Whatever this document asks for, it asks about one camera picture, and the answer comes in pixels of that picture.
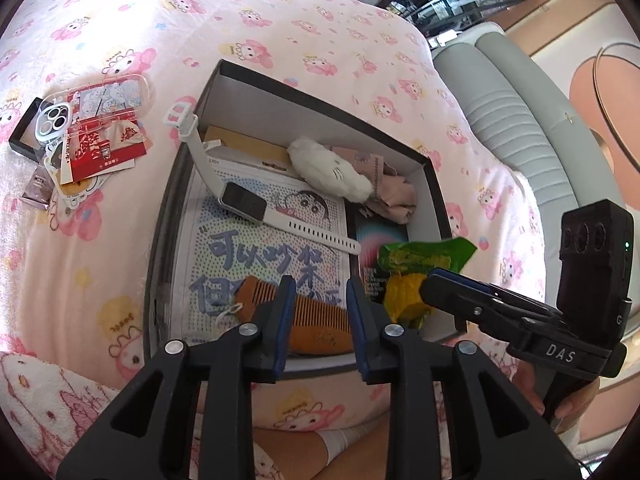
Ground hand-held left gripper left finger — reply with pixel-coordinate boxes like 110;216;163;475
56;275;297;480

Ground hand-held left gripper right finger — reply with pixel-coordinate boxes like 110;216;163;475
347;276;583;480

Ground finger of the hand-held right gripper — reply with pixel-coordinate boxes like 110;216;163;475
419;275;552;347
430;268;565;319

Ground green corn snack packet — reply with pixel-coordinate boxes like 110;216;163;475
376;237;478;329

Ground black cardboard box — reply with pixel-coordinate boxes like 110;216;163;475
142;58;468;381

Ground red card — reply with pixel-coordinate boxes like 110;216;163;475
59;152;137;184

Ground red paper-cut packet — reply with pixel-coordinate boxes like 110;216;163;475
66;110;151;161

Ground brown sachet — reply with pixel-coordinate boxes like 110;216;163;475
21;167;53;208

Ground clear printed phone case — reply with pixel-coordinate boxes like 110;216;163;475
34;74;150;148

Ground black square frame case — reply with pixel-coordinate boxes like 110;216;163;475
9;97;51;163

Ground person's right hand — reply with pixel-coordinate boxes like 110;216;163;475
514;362;601;423

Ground wooden comb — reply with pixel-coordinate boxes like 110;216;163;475
235;275;353;357

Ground printed dotted art sheet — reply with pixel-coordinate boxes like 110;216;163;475
177;155;358;348

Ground white sock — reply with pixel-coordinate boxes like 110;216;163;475
320;420;381;461

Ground pink cloth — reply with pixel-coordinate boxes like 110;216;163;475
330;146;418;223

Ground person's bare leg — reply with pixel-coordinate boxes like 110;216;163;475
255;420;391;480

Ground white smartwatch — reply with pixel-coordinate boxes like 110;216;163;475
164;97;362;256

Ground white plush toy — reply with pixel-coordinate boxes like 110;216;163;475
286;136;375;203

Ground pink printed bedsheet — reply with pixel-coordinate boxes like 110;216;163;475
0;0;551;461

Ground grey padded headboard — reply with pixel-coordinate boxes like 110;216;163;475
432;30;640;321

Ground flat tan box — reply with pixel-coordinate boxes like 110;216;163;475
202;126;301;177

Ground pink fleece pajamas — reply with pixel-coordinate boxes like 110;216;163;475
0;350;201;480

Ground cartoon girl sticker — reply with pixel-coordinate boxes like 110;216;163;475
50;175;103;211

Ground round pink wall panel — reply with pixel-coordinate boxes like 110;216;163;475
570;42;640;171

